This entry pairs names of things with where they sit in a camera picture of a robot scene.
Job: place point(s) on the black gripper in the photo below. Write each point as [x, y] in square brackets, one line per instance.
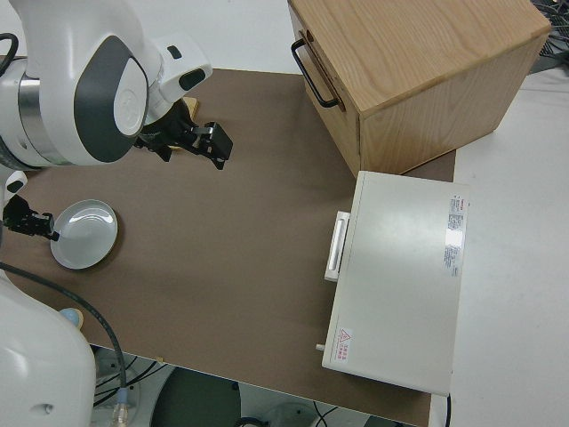
[175, 129]
[18, 215]

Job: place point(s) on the gray plate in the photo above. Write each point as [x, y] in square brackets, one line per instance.
[84, 236]

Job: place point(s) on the wooden mug holder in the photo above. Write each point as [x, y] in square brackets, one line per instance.
[192, 107]

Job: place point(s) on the brown table mat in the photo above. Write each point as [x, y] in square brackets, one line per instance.
[231, 231]

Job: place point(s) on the small blue round knob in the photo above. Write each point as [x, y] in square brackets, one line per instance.
[74, 316]

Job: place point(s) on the white toaster oven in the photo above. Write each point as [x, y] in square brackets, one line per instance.
[400, 276]

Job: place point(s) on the dark round base plate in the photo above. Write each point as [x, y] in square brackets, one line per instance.
[195, 396]

